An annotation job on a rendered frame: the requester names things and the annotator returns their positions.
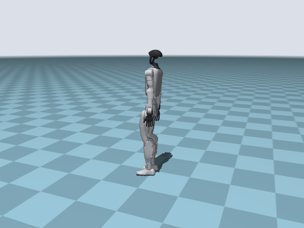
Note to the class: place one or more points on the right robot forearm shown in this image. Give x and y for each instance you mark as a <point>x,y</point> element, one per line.
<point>158,99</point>

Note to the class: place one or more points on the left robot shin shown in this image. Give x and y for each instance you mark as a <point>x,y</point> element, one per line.
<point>148,152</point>

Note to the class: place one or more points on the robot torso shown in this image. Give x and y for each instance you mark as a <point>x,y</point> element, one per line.
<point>157,81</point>

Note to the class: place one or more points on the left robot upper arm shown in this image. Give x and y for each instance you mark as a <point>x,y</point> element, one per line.
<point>149,79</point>

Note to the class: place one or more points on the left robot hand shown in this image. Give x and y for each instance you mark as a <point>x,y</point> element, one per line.
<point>148,119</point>

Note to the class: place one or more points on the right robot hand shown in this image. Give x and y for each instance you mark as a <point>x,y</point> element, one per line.
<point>158,115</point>

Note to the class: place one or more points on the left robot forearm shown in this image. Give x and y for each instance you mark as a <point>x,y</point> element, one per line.
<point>149,101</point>

